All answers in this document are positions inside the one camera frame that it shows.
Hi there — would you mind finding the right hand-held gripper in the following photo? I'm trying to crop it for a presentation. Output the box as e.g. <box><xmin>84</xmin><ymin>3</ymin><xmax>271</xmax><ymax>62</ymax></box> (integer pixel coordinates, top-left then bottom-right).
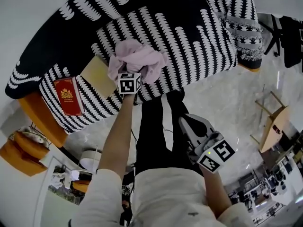
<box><xmin>178</xmin><ymin>114</ymin><xmax>236</xmax><ymax>174</ymax></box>

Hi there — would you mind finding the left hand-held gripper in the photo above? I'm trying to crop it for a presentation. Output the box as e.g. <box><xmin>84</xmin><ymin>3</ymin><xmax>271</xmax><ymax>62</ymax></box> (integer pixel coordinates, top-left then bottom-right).
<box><xmin>117</xmin><ymin>72</ymin><xmax>143</xmax><ymax>95</ymax></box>

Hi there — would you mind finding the pink cloth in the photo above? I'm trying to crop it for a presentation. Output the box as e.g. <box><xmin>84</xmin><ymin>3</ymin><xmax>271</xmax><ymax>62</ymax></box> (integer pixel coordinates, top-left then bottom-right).
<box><xmin>107</xmin><ymin>39</ymin><xmax>169</xmax><ymax>85</ymax></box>

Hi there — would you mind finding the orange sofa with patterned cover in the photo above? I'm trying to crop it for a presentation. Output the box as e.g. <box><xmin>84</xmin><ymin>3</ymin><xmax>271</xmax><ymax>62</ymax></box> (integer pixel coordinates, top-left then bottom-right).
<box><xmin>5</xmin><ymin>0</ymin><xmax>264</xmax><ymax>148</ymax></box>

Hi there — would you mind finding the person's right forearm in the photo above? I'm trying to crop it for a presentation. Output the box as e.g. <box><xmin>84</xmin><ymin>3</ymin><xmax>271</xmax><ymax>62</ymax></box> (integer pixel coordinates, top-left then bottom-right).
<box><xmin>201</xmin><ymin>166</ymin><xmax>232</xmax><ymax>218</ymax></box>

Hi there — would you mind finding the person's left forearm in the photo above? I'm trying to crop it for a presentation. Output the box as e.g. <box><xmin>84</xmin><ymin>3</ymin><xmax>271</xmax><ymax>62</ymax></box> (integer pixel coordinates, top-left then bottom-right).
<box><xmin>98</xmin><ymin>93</ymin><xmax>138</xmax><ymax>182</ymax></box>

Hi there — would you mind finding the yellow book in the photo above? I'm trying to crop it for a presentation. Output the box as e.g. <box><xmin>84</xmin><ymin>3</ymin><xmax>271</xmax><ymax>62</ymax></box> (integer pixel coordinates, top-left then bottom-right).
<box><xmin>80</xmin><ymin>55</ymin><xmax>118</xmax><ymax>99</ymax></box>

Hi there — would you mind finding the red book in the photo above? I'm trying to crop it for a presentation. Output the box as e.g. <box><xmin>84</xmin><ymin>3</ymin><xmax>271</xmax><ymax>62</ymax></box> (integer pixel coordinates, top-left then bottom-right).
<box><xmin>53</xmin><ymin>76</ymin><xmax>85</xmax><ymax>117</ymax></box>

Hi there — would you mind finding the person's white shirt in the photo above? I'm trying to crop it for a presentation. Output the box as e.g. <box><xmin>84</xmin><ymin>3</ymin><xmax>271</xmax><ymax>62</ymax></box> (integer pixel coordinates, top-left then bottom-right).
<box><xmin>71</xmin><ymin>166</ymin><xmax>256</xmax><ymax>227</ymax></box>

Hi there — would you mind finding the round wooden stool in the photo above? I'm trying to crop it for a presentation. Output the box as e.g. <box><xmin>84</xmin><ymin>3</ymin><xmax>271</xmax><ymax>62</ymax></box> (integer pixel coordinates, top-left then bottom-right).
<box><xmin>250</xmin><ymin>90</ymin><xmax>291</xmax><ymax>154</ymax></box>

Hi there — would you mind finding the white patterned cushion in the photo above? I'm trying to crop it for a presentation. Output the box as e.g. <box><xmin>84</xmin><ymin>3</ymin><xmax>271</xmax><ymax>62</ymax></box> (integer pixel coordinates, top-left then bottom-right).
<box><xmin>20</xmin><ymin>126</ymin><xmax>49</xmax><ymax>144</ymax></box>

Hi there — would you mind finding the orange cushion on chair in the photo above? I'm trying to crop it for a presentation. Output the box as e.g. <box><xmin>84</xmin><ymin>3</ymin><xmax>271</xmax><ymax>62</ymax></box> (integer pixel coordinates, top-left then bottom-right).
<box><xmin>72</xmin><ymin>180</ymin><xmax>92</xmax><ymax>192</ymax></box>

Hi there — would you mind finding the small orange cushion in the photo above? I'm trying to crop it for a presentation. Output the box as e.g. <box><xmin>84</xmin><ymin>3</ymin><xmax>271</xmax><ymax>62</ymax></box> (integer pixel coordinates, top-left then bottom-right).
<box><xmin>13</xmin><ymin>131</ymin><xmax>51</xmax><ymax>160</ymax></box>

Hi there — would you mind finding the mountain picture poster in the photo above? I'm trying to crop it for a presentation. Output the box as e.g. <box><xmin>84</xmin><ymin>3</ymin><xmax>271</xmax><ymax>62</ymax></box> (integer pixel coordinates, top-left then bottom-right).
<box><xmin>35</xmin><ymin>156</ymin><xmax>95</xmax><ymax>227</ymax></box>

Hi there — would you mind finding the black office chair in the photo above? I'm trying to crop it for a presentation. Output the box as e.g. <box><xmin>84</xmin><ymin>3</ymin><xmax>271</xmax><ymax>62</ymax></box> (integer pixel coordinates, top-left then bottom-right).
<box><xmin>258</xmin><ymin>13</ymin><xmax>303</xmax><ymax>69</ymax></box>

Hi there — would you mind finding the large orange cushion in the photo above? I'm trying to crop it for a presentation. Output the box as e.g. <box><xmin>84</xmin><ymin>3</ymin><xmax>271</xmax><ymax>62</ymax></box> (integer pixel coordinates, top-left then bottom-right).
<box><xmin>0</xmin><ymin>140</ymin><xmax>48</xmax><ymax>177</ymax></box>

